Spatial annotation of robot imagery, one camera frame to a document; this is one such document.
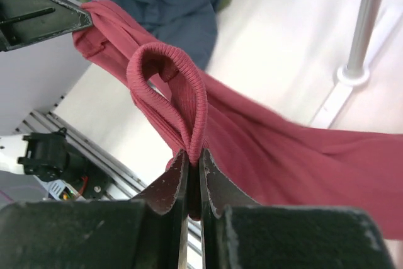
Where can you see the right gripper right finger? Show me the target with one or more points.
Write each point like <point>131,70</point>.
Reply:
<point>221,202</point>

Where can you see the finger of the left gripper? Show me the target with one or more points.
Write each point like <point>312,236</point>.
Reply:
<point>27,22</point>

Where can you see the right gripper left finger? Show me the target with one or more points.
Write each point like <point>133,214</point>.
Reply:
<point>157,220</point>

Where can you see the maroon tank top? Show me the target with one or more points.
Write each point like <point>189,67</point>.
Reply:
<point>271,159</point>

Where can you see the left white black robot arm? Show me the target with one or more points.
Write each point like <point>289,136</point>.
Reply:
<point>47,156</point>

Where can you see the blue tank top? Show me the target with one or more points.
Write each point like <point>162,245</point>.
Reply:
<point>188,24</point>

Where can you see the silver clothes rack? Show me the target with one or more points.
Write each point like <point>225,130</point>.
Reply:
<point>354,74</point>

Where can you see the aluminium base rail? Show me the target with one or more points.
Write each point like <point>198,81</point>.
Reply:
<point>124,183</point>

